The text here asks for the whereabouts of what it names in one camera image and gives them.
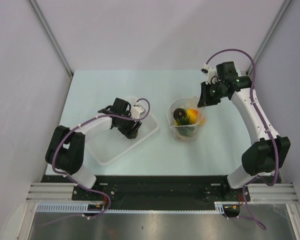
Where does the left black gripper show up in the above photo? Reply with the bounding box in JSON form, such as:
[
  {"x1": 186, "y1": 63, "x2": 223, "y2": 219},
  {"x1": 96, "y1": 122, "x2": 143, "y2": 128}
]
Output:
[{"x1": 117, "y1": 110, "x2": 142, "y2": 139}]

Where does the right aluminium frame post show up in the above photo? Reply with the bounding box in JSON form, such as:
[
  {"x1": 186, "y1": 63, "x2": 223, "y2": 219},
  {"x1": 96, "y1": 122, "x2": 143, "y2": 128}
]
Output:
[{"x1": 253, "y1": 0, "x2": 293, "y2": 65}]

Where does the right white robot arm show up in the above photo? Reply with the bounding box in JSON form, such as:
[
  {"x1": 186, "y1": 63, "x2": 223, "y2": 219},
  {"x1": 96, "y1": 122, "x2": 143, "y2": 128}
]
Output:
[{"x1": 197, "y1": 61, "x2": 291, "y2": 201}]

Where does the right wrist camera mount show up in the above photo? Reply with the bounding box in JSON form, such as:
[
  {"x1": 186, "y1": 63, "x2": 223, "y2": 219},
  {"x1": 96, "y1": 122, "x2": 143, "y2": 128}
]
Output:
[{"x1": 201, "y1": 64, "x2": 218, "y2": 84}]

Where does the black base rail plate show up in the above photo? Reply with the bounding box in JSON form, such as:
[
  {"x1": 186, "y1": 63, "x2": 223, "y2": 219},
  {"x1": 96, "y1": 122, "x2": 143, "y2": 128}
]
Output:
[{"x1": 41, "y1": 175, "x2": 282, "y2": 211}]

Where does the toy pineapple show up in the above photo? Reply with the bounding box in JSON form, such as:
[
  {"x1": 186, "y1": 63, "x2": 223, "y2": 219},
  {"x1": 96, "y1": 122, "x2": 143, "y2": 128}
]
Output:
[{"x1": 175, "y1": 116, "x2": 195, "y2": 137}]

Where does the brown kiwi toy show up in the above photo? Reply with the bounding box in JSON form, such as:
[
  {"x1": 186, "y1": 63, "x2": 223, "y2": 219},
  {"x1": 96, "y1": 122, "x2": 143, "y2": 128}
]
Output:
[{"x1": 130, "y1": 131, "x2": 138, "y2": 139}]

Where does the white cable duct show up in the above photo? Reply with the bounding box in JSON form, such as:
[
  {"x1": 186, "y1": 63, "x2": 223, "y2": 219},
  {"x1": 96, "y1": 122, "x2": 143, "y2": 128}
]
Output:
[{"x1": 36, "y1": 201, "x2": 241, "y2": 216}]

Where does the dark purple mangosteen toy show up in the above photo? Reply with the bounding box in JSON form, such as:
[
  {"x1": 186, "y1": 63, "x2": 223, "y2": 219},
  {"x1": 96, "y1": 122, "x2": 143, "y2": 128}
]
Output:
[{"x1": 173, "y1": 108, "x2": 187, "y2": 121}]

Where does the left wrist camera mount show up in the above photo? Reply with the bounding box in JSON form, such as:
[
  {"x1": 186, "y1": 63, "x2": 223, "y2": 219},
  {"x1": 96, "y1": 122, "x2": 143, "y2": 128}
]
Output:
[{"x1": 130, "y1": 105, "x2": 146, "y2": 119}]

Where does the left aluminium frame post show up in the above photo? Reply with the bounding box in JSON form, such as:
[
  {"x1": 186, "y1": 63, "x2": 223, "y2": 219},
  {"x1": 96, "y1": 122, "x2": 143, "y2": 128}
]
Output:
[{"x1": 26, "y1": 0, "x2": 74, "y2": 79}]

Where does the aluminium frame post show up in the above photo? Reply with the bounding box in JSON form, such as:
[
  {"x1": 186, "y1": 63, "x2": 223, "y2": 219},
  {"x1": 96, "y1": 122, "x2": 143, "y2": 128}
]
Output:
[
  {"x1": 26, "y1": 0, "x2": 74, "y2": 79},
  {"x1": 253, "y1": 0, "x2": 293, "y2": 65}
]

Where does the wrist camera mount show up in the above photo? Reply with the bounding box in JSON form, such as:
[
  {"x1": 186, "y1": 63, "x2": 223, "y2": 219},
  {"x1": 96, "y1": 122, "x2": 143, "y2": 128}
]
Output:
[
  {"x1": 130, "y1": 105, "x2": 146, "y2": 119},
  {"x1": 201, "y1": 64, "x2": 218, "y2": 84}
]

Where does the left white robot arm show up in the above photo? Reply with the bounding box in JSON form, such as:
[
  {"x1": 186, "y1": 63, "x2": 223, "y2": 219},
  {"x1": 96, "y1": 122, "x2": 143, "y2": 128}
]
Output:
[{"x1": 45, "y1": 98, "x2": 149, "y2": 200}]

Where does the orange papaya slice toy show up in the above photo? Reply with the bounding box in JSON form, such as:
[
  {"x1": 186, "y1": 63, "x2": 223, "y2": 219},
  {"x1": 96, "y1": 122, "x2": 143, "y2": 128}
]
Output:
[{"x1": 186, "y1": 108, "x2": 198, "y2": 124}]

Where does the white plastic basket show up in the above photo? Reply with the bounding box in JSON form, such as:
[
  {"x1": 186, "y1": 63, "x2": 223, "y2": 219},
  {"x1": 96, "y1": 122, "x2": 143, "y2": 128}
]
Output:
[{"x1": 86, "y1": 95, "x2": 161, "y2": 166}]

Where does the clear zip top bag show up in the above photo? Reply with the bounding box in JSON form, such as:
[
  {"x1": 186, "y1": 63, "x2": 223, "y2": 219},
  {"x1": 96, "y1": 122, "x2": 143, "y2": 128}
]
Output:
[{"x1": 166, "y1": 97, "x2": 207, "y2": 141}]

